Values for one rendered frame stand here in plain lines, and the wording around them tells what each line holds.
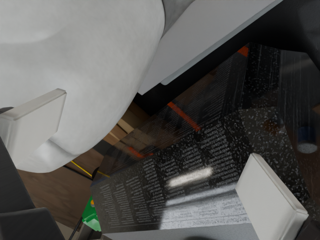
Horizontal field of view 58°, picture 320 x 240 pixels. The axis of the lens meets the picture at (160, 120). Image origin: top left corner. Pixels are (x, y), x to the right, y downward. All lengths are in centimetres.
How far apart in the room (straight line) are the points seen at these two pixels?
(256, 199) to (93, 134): 15
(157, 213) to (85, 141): 108
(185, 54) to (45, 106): 33
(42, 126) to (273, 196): 13
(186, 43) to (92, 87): 25
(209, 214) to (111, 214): 67
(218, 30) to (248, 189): 28
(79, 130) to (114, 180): 127
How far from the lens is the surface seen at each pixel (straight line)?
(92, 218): 291
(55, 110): 18
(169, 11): 38
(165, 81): 65
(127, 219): 151
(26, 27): 24
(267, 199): 17
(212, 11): 41
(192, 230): 123
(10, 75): 23
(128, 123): 194
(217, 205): 108
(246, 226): 106
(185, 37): 45
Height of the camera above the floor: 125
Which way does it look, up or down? 36 degrees down
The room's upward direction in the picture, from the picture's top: 160 degrees counter-clockwise
